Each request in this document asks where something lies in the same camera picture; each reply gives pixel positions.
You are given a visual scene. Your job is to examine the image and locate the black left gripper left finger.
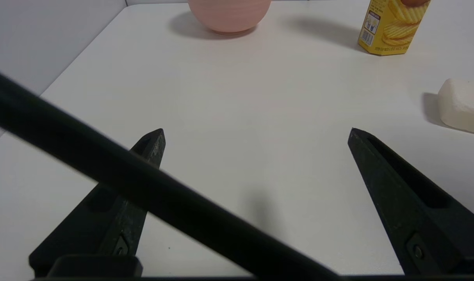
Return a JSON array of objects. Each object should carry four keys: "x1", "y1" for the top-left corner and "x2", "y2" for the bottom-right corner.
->
[{"x1": 29, "y1": 128, "x2": 166, "y2": 277}]

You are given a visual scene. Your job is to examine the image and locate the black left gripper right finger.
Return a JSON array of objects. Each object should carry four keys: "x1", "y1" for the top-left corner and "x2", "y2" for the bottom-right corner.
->
[{"x1": 347, "y1": 127, "x2": 474, "y2": 276}]

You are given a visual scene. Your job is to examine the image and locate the yellow potato chip box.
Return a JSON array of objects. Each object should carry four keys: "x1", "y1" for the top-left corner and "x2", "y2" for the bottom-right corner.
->
[{"x1": 357, "y1": 0, "x2": 431, "y2": 56}]

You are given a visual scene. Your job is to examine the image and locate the pink bowl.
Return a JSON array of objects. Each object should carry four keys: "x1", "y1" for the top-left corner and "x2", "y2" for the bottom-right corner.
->
[{"x1": 188, "y1": 0, "x2": 272, "y2": 35}]

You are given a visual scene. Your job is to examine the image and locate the white soap bar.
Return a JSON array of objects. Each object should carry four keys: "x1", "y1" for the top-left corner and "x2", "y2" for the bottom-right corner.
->
[{"x1": 437, "y1": 78, "x2": 474, "y2": 136}]

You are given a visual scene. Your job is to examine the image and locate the black camera cable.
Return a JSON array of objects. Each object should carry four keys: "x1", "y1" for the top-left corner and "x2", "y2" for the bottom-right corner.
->
[{"x1": 0, "y1": 66, "x2": 339, "y2": 281}]

